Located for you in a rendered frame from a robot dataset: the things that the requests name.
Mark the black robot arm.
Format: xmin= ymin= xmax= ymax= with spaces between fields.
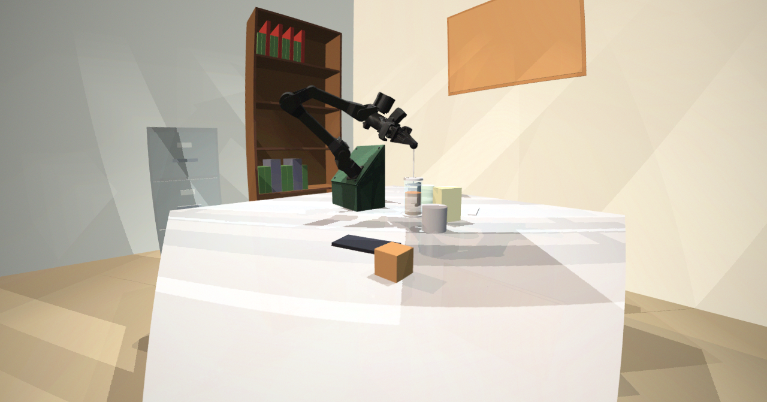
xmin=279 ymin=85 xmax=407 ymax=180

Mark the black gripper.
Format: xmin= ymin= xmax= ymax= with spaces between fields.
xmin=376 ymin=117 xmax=415 ymax=146

